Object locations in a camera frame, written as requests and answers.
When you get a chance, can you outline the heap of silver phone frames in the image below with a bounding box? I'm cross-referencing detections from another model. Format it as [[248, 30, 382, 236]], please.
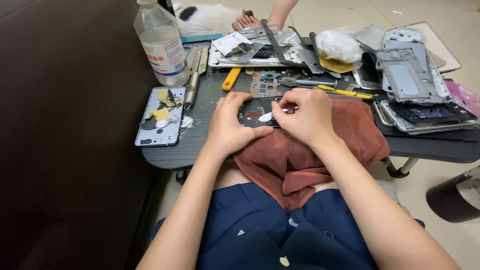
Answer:
[[352, 25, 480, 136]]

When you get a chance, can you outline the white and black cat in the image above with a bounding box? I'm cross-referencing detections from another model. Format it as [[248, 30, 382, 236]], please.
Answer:
[[172, 2, 254, 38]]

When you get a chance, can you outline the dark folding lap table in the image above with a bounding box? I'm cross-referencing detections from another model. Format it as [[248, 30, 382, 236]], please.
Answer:
[[141, 35, 480, 184]]

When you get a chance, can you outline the blue phone back cover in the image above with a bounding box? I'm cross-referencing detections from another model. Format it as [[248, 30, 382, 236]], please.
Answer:
[[134, 86, 187, 147]]

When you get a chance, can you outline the white flat board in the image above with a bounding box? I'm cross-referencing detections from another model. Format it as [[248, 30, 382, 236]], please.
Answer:
[[407, 21, 462, 74]]

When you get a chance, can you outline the yellow adhesive sheet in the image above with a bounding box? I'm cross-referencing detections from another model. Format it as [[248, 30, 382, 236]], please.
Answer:
[[319, 55, 358, 74]]

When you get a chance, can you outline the yellow handled tool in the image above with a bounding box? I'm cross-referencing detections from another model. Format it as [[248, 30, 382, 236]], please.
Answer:
[[221, 67, 242, 92]]

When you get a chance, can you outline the silver metal spudger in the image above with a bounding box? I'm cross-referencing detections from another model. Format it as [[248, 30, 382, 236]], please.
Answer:
[[258, 106, 300, 123]]

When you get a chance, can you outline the silver metal cylinder tool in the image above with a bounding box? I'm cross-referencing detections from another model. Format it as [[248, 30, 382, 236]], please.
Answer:
[[182, 46, 209, 110]]

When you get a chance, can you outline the person's left hand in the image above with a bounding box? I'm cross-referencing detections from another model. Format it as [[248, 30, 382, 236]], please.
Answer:
[[204, 92, 275, 158]]

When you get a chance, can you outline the crumpled white plastic bag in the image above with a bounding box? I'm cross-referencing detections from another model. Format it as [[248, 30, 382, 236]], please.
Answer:
[[316, 28, 364, 64]]

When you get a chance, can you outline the phone circuit board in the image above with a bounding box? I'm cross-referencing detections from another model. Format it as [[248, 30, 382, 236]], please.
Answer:
[[250, 71, 283, 98]]

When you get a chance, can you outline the pink plastic bag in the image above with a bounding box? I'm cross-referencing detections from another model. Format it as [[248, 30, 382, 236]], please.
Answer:
[[444, 79, 480, 118]]

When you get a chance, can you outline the brown towel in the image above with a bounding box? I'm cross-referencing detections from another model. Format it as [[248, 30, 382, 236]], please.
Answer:
[[233, 98, 391, 211]]

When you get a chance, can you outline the clear plastic liquid bottle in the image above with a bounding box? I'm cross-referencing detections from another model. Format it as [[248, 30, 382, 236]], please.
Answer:
[[133, 0, 191, 87]]

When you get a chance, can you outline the person's right hand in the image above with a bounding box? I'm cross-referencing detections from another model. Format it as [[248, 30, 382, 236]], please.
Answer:
[[271, 88, 337, 148]]

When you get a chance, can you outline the silver screwdriver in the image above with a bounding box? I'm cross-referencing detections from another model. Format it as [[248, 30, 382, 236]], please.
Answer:
[[281, 77, 338, 89]]

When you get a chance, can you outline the dark brown sofa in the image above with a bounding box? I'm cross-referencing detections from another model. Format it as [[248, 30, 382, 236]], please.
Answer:
[[0, 0, 177, 270]]

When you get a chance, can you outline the person's navy blue clothing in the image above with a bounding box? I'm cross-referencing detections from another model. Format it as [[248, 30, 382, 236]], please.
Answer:
[[151, 182, 427, 270]]

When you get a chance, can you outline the blue strip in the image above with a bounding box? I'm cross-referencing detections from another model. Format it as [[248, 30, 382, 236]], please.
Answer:
[[181, 33, 225, 44]]

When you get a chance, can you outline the black phone frame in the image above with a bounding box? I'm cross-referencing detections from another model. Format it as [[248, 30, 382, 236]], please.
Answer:
[[238, 97, 284, 129]]

